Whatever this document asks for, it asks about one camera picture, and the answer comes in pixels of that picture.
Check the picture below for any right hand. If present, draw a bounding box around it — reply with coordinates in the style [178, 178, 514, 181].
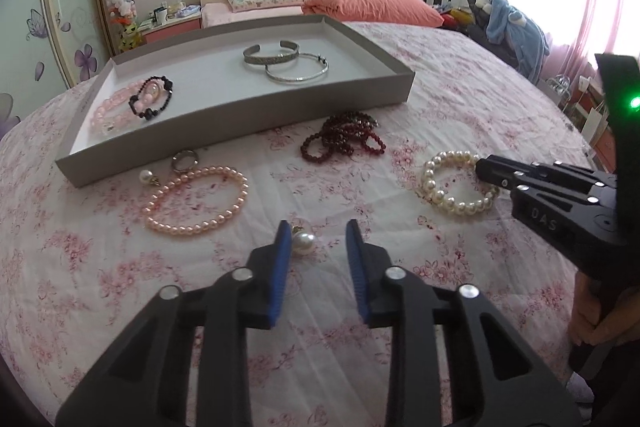
[567, 271, 612, 347]

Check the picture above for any pink bed mattress sheet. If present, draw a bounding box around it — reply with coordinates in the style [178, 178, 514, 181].
[201, 3, 303, 28]

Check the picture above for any blue plush robe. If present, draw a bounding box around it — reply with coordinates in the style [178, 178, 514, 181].
[485, 0, 550, 83]

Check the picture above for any grey cardboard tray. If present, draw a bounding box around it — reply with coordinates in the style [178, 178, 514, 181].
[55, 15, 414, 187]

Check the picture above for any pink crystal bead bracelet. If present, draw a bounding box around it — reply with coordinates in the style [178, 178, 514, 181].
[89, 78, 164, 137]

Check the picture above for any floral sliding wardrobe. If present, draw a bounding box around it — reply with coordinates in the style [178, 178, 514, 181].
[1, 0, 110, 133]

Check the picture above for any white mug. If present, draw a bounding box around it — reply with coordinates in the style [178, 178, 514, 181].
[153, 6, 168, 26]

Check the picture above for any pink beige nightstand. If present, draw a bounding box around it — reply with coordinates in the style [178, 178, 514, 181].
[142, 15, 202, 43]

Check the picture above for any white pearl earring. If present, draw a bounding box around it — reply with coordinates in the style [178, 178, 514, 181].
[292, 227, 316, 255]

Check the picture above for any silver cuff bangle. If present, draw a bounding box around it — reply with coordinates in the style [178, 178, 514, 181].
[242, 40, 300, 66]

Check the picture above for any silver ring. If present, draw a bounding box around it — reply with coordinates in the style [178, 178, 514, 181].
[170, 148, 200, 174]

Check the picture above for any pink floral bedsheet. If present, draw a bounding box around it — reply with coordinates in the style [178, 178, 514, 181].
[1, 23, 587, 426]

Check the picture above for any pink pearl bracelet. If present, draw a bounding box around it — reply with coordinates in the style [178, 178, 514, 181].
[143, 164, 251, 238]

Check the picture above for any white pearl bracelet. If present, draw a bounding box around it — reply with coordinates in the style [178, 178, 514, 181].
[418, 149, 501, 218]

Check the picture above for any folded salmon duvet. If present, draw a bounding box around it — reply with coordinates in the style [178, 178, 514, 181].
[302, 0, 444, 28]

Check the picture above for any thin silver hoop bangle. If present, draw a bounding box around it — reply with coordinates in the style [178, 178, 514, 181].
[265, 52, 330, 86]

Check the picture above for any black bead bracelet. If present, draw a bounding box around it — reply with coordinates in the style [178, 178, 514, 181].
[127, 74, 175, 122]

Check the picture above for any dark red bead necklace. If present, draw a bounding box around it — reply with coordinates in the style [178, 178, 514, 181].
[299, 109, 388, 165]

